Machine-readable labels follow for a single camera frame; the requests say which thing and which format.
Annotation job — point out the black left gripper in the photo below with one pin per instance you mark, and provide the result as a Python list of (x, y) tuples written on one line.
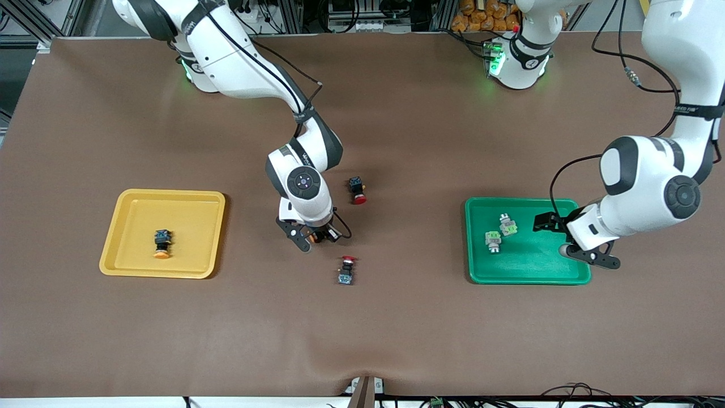
[(558, 220)]

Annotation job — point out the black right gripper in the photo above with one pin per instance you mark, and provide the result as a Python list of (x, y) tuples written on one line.
[(323, 233)]

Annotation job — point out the yellow push button switch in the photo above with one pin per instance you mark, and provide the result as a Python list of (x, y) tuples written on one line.
[(163, 238), (319, 238)]

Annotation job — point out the green push button switch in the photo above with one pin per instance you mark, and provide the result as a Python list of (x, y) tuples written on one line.
[(508, 226), (494, 239)]

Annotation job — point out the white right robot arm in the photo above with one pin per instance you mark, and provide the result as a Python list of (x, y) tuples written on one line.
[(238, 62)]

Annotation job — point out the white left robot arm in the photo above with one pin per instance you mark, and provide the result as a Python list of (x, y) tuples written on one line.
[(640, 175)]

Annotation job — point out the green plastic tray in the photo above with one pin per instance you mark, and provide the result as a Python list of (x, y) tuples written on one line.
[(527, 266)]

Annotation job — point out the yellow plastic tray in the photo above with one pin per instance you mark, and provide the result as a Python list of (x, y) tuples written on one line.
[(187, 238)]

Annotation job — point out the green terminal connector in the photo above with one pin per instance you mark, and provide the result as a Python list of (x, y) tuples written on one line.
[(436, 403)]

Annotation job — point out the white power strip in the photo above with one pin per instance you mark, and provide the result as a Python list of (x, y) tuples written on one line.
[(357, 25)]

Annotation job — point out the orange items net bag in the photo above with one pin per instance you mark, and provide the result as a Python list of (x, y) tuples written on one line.
[(481, 14)]

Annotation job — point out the red push button switch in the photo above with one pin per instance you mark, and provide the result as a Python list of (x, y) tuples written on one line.
[(357, 184), (346, 277)]

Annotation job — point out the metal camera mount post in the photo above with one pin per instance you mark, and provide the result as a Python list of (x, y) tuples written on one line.
[(365, 394)]

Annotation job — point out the aluminium frame upright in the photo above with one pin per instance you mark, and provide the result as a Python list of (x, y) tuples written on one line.
[(442, 16), (293, 17)]

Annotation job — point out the aluminium frame profile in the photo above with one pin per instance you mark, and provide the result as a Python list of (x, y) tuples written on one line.
[(28, 24)]

